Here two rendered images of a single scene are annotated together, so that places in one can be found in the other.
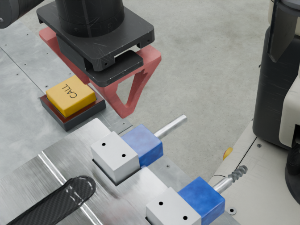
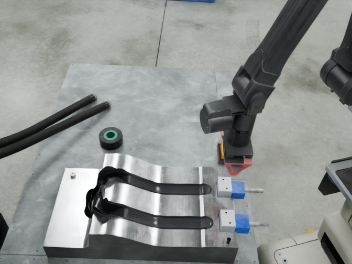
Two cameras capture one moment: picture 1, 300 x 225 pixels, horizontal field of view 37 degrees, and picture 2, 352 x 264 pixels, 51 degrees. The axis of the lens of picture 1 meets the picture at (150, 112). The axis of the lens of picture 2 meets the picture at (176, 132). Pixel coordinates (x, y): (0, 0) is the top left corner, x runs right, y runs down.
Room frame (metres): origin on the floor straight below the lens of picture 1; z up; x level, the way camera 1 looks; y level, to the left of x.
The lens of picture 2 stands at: (-0.28, -0.17, 1.76)
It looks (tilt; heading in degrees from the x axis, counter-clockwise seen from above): 45 degrees down; 33
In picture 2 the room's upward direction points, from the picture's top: 3 degrees clockwise
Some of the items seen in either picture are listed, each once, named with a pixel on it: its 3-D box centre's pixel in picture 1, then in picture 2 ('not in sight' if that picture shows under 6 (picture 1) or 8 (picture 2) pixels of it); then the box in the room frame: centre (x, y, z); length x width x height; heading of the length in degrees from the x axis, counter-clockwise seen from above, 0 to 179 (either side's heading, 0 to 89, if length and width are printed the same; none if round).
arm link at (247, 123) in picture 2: not in sight; (241, 115); (0.33, 0.04, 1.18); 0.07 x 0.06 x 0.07; 142
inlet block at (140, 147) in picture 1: (146, 143); (240, 190); (0.36, 0.01, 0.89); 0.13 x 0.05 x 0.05; 124
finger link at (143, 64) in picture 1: (113, 73); (235, 159); (0.32, 0.03, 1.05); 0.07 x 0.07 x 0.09; 34
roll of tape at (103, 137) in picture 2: not in sight; (110, 138); (0.34, 0.49, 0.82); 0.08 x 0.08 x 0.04
